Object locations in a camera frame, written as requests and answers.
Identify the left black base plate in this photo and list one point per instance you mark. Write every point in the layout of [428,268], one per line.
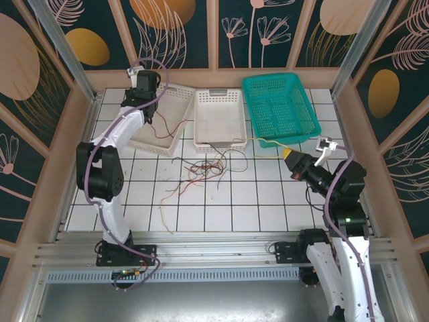
[144,255]

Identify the aluminium corner post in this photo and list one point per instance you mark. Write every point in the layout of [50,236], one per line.
[67,57]
[355,50]

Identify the aluminium frame rail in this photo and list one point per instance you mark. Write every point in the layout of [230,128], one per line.
[214,248]

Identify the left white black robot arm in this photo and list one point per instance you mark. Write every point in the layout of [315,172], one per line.
[114,134]

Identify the right white camera bracket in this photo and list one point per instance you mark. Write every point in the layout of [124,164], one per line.
[320,160]

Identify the aluminium side rail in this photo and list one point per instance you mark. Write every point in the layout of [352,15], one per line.
[75,188]
[368,214]

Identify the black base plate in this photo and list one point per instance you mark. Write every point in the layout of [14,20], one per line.
[285,253]
[144,255]

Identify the teal perforated plastic basket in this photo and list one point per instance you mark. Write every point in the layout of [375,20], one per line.
[281,110]

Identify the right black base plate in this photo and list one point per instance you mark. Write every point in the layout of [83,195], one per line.
[285,253]

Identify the cream perforated plastic basket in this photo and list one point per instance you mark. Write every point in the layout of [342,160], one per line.
[177,107]

